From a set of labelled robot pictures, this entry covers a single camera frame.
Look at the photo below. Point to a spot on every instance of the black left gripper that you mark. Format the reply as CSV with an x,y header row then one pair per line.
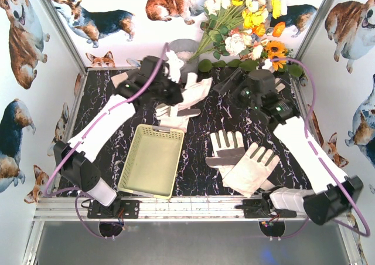
x,y
171,89

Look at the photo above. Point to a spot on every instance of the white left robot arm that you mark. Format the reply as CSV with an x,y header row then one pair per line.
x,y
75,158

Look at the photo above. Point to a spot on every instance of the white grey glove back right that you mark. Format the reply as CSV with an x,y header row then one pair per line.
x,y
279,86

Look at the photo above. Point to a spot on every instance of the artificial flower bouquet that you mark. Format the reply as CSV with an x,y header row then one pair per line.
x,y
244,34

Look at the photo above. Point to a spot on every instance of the white glove front centre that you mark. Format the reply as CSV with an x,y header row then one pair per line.
x,y
228,148

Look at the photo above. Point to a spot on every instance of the white glove front right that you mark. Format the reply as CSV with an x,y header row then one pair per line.
x,y
252,171

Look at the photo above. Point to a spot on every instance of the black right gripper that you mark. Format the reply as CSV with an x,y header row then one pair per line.
x,y
237,81

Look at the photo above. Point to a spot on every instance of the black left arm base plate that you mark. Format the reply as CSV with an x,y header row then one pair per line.
x,y
126,209

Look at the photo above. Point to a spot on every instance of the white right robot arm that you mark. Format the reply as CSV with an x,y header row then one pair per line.
x,y
333,192

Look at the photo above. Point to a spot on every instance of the pale green storage basket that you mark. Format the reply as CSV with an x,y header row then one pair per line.
x,y
152,162

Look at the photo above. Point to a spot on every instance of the white grey work glove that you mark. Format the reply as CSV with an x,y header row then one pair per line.
x,y
177,117

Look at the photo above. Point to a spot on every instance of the white grey glove back left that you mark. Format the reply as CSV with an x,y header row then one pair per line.
x,y
118,79

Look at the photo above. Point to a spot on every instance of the grey metal bucket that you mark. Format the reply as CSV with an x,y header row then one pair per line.
x,y
185,49

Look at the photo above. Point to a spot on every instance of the aluminium front frame rail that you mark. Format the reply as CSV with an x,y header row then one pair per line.
x,y
179,208

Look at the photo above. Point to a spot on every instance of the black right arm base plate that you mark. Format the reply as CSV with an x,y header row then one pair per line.
x,y
260,208

